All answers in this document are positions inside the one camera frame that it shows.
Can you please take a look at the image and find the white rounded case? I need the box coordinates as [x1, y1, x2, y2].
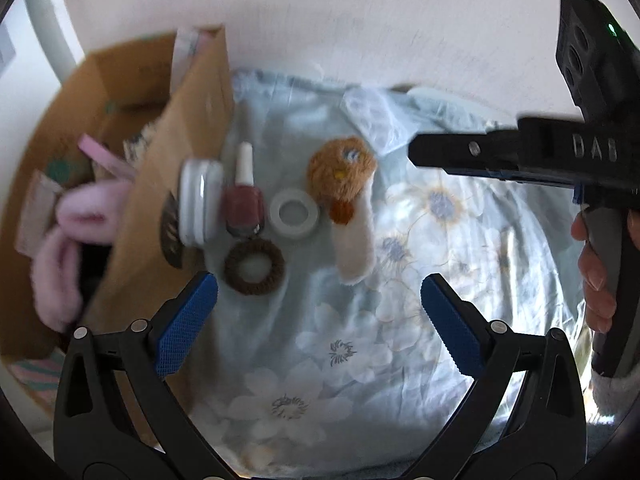
[177, 157, 224, 247]

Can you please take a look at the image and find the white tape ring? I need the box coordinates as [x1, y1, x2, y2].
[269, 189, 321, 238]

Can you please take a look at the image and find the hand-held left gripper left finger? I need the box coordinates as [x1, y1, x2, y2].
[52, 271, 236, 480]

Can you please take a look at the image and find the striped mat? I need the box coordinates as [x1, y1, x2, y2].
[7, 357, 66, 403]

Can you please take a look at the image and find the person's right hand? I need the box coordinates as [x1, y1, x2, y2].
[571, 210, 618, 334]

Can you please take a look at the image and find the pink lip gloss tube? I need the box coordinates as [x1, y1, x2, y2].
[78, 134, 136, 178]

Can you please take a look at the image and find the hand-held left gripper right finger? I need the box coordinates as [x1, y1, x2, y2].
[400, 273, 588, 480]

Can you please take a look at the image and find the brown cardboard box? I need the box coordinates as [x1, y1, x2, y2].
[0, 25, 236, 411]

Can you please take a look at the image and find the brown and white plush clip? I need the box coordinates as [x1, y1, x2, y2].
[306, 136, 378, 287]

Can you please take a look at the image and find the pink plush headband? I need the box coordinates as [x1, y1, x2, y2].
[55, 180, 137, 247]

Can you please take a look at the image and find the person's right forearm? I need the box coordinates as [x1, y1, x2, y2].
[590, 367, 640, 418]

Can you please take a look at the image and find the light blue floral cloth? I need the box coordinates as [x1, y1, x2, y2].
[190, 67, 588, 480]

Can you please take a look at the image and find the brown fuzzy hair tie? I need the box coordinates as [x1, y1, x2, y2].
[223, 238, 286, 295]

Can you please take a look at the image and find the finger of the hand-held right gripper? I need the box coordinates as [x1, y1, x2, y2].
[440, 166, 577, 187]
[407, 131, 522, 172]

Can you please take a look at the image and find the light pink fuzzy wristband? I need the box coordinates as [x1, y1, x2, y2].
[32, 245, 87, 332]

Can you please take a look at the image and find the clear plastic bag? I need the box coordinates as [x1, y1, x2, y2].
[340, 85, 426, 156]

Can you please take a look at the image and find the pink nail polish bottle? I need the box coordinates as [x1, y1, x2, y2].
[221, 142, 264, 235]

